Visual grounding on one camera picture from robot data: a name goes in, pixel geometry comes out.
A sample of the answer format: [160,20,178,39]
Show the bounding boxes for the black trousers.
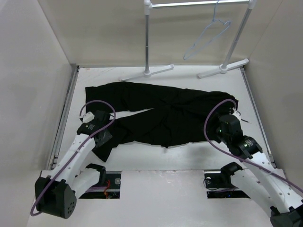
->
[85,82,238,162]

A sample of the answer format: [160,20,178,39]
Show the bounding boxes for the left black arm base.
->
[80,172,122,199]

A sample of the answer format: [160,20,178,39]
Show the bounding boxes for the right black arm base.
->
[203,171,250,199]

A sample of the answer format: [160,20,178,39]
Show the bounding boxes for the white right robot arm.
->
[215,114,303,227]

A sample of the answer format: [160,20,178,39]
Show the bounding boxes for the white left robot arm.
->
[30,111,115,219]

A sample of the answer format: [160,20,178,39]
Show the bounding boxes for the white garment rack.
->
[118,0,257,82]

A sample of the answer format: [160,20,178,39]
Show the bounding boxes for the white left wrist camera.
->
[80,112,95,123]

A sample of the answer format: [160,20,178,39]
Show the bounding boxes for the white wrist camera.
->
[80,112,95,123]
[231,107,241,121]

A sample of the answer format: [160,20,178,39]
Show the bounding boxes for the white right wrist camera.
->
[231,107,241,121]

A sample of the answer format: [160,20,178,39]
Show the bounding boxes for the left aluminium table rail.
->
[45,64,79,170]

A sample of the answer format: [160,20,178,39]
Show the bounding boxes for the light blue wire hanger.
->
[183,0,232,60]

